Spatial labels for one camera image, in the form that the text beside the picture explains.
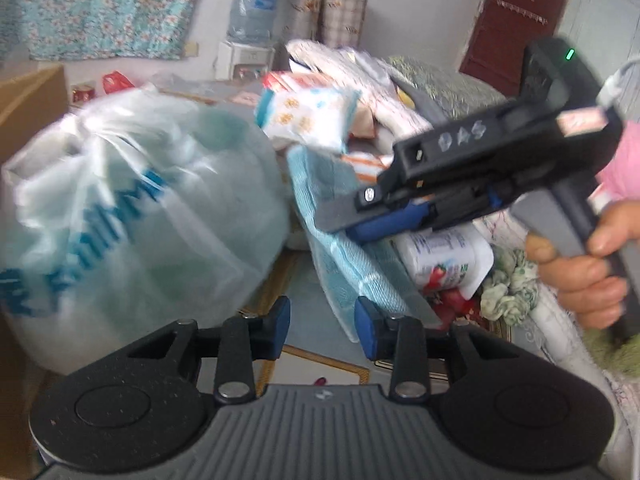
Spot teal checked towel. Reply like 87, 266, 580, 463
287, 145, 443, 343

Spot green and white scrunched cloth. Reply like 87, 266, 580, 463
480, 247, 541, 321

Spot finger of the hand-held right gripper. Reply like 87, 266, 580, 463
345, 202, 436, 243
314, 182, 401, 233

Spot floral fabric roll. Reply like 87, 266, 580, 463
290, 0, 326, 43

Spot green floral pillow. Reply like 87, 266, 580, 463
385, 55, 501, 126

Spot plaid fabric roll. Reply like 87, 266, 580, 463
322, 0, 368, 48

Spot white patterned wipes pack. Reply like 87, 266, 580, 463
255, 85, 362, 153

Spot person's right hand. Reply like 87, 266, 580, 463
525, 200, 640, 331

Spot printed plastic tablecloth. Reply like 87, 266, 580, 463
235, 87, 640, 480

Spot red wet wipes pack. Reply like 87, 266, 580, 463
262, 71, 341, 96

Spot white plastic shopping bag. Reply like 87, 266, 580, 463
0, 87, 291, 376

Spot metal hook rail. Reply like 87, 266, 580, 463
495, 0, 548, 25

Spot pink quilt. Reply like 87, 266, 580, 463
595, 122, 640, 201

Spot orange and white pack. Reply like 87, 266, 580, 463
342, 152, 396, 186

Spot brown cardboard box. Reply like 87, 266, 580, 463
0, 62, 68, 468

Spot white water dispenser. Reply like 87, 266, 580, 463
216, 40, 276, 81

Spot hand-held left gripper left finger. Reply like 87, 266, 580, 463
127, 296, 292, 403

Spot teal floral curtain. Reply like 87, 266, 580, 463
0, 0, 226, 61

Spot clear blue water jug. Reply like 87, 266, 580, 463
227, 0, 281, 43

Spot white strawberry yogurt bottle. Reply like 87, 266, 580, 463
395, 227, 495, 301

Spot dark red door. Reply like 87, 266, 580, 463
459, 0, 573, 96

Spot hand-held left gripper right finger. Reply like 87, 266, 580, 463
354, 296, 511, 403

